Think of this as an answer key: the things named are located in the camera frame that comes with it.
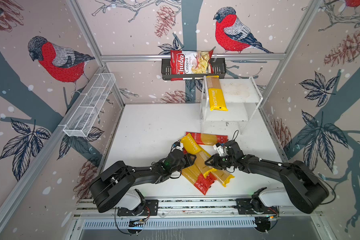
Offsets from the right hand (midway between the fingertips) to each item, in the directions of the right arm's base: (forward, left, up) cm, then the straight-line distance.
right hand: (205, 166), depth 84 cm
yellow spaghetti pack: (+23, -5, +31) cm, 39 cm away
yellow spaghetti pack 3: (-5, -11, -2) cm, 12 cm away
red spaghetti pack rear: (+20, -3, -2) cm, 20 cm away
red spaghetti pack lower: (-9, +1, -1) cm, 9 cm away
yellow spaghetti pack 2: (+13, +9, +1) cm, 15 cm away
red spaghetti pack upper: (-3, +2, +1) cm, 4 cm away
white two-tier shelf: (+28, -19, +28) cm, 44 cm away
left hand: (+2, +5, +5) cm, 8 cm away
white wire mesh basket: (+19, +63, +30) cm, 72 cm away
